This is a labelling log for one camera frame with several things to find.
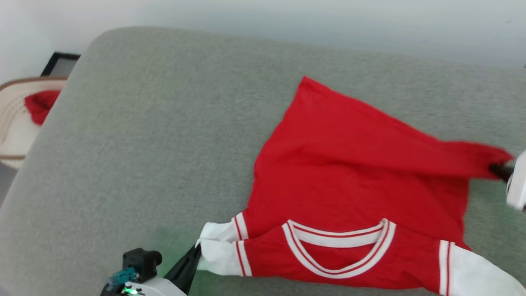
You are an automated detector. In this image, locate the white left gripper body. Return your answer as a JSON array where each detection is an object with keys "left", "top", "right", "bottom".
[{"left": 100, "top": 276, "right": 187, "bottom": 296}]

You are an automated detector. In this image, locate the beige laundry basket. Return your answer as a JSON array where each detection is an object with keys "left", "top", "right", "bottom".
[{"left": 0, "top": 76, "right": 69, "bottom": 170}]

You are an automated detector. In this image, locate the black framed panel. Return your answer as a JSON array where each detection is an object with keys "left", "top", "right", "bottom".
[{"left": 40, "top": 51, "right": 82, "bottom": 78}]

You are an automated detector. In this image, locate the red cloth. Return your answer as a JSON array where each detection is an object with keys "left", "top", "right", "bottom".
[{"left": 23, "top": 90, "right": 62, "bottom": 126}]

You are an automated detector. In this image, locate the red jersey with white sleeves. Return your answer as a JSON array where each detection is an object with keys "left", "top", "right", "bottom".
[{"left": 196, "top": 75, "right": 526, "bottom": 296}]

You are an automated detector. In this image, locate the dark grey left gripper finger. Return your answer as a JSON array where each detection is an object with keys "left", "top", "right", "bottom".
[{"left": 164, "top": 245, "right": 202, "bottom": 295}]

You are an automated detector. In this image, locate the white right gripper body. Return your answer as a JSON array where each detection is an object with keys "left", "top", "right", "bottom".
[{"left": 506, "top": 150, "right": 526, "bottom": 211}]

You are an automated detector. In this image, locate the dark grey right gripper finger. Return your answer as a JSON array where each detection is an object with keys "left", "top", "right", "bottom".
[{"left": 489, "top": 163, "right": 515, "bottom": 183}]

